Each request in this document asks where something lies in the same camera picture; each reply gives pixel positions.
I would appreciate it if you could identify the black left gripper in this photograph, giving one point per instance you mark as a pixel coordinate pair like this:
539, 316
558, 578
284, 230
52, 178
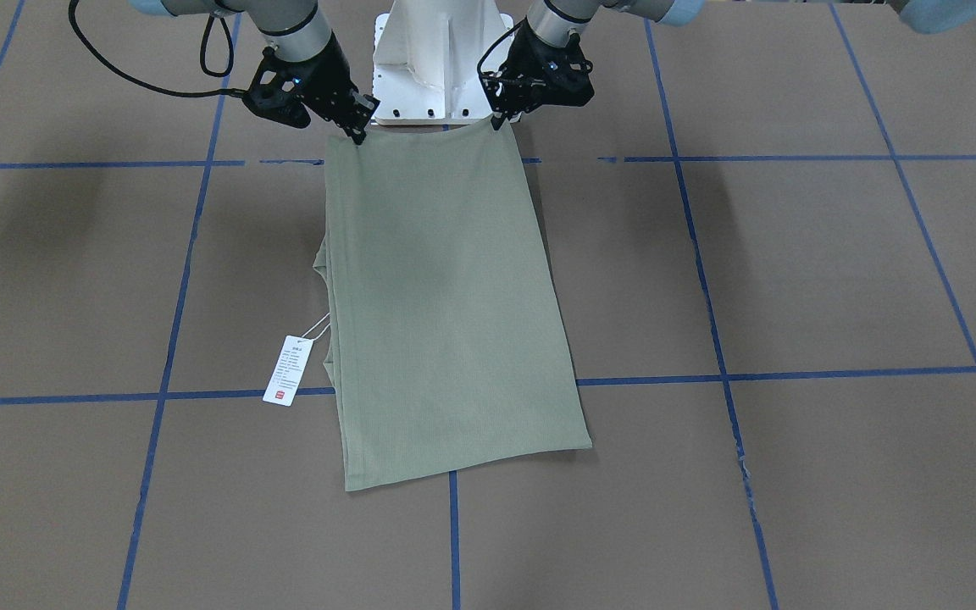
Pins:
529, 52

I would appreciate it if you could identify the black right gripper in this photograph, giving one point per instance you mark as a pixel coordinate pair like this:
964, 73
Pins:
328, 74

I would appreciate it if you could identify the olive green long-sleeve shirt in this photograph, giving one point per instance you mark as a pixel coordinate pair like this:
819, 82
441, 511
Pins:
447, 349

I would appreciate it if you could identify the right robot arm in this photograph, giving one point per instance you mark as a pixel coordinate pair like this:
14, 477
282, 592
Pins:
296, 30

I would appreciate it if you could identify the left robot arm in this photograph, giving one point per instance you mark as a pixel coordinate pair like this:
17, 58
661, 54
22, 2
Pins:
551, 19

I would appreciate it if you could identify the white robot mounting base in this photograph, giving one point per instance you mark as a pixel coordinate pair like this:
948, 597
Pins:
425, 61

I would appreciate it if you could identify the white paper hang tag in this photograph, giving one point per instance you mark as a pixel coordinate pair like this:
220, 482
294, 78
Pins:
288, 370

